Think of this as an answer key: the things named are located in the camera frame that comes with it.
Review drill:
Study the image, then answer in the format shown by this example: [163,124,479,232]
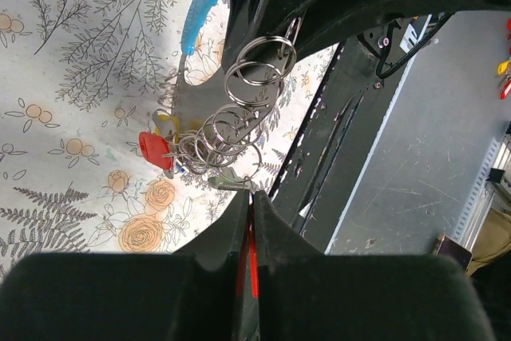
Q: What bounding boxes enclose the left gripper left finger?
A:
[1,191,249,340]

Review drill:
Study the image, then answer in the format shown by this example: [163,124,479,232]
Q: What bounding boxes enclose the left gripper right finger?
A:
[253,191,494,340]

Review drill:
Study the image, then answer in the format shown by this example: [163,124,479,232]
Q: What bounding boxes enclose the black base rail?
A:
[269,14,442,252]

